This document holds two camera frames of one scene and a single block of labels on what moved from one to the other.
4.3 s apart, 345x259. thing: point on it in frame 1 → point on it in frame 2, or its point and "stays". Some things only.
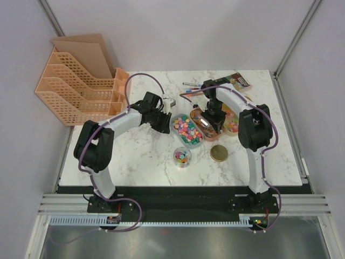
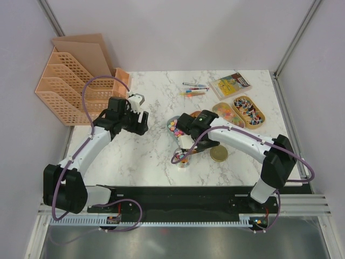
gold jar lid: (219, 153) stays
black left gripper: (164, 127) → (139, 128)
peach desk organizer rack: (79, 83) stays
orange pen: (192, 94) stays
